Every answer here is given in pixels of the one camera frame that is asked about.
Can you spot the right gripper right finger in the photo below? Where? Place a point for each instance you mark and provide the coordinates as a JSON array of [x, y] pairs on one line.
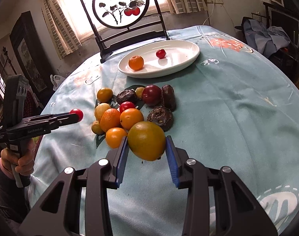
[[237, 211]]

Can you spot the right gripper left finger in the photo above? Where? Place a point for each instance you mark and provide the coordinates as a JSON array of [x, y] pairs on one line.
[[57, 211]]

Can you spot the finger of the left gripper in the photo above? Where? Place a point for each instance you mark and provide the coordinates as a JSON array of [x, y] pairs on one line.
[[63, 114], [65, 120]]

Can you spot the red cherry tomato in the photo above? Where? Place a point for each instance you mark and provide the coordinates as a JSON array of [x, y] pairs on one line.
[[78, 113], [126, 105]]

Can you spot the small yellow-green kumquat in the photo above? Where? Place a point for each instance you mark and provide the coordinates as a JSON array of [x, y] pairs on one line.
[[96, 128]]

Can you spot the pale yellow fruit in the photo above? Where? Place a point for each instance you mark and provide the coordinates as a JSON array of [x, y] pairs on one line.
[[100, 109]]

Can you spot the bumpy orange mandarin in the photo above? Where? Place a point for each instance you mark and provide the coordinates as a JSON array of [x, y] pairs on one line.
[[110, 119]]

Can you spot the orange-green citrus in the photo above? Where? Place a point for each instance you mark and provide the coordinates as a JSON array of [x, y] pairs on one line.
[[104, 95]]

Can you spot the orange tangerine with stem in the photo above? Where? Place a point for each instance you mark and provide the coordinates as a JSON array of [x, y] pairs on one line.
[[114, 137]]

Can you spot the smooth orange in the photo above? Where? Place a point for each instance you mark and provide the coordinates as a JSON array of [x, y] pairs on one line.
[[130, 117]]

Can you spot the dark water chestnut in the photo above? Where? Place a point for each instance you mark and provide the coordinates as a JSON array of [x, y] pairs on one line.
[[168, 97], [128, 95], [162, 117]]

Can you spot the large green-orange citrus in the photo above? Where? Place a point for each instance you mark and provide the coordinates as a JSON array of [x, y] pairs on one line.
[[147, 141]]

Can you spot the dark water chestnut front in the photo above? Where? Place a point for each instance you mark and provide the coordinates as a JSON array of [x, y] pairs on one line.
[[162, 117]]

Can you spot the left hand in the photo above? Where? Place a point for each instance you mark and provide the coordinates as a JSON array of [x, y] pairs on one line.
[[24, 164]]

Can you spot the white plastic bag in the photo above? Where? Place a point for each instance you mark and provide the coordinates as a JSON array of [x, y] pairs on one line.
[[56, 81]]

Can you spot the red cherry tomato in pile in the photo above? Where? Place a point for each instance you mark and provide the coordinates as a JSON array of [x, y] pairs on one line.
[[126, 105]]

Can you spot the left checkered curtain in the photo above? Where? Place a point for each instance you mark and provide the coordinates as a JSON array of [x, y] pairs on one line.
[[63, 37]]

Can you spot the small yellow fruit behind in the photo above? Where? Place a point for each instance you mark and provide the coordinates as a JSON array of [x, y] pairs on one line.
[[139, 92]]

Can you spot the light blue tablecloth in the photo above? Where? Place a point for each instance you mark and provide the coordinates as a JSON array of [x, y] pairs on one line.
[[234, 108]]

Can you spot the mandarin on plate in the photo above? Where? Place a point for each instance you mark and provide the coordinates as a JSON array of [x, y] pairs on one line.
[[136, 62]]

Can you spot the dark water chestnut upright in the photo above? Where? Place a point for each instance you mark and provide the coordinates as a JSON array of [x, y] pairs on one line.
[[168, 97]]

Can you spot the small red tomato on plate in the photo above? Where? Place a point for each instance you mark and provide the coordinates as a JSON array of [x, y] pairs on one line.
[[161, 53]]

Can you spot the painted round screen stand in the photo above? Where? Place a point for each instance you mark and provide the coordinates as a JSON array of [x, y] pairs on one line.
[[115, 24]]

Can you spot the white oval plate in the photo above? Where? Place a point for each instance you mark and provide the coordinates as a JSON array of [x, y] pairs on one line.
[[179, 55]]

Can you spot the blue clothes pile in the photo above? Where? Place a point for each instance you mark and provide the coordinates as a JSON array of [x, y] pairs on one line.
[[267, 41]]

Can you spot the black metal shelf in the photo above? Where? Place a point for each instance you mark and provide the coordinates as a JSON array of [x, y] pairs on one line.
[[285, 14]]

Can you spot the framed picture on wall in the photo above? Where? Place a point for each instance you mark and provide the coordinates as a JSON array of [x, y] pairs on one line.
[[31, 56]]

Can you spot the wall power socket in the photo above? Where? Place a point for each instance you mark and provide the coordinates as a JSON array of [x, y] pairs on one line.
[[214, 1]]

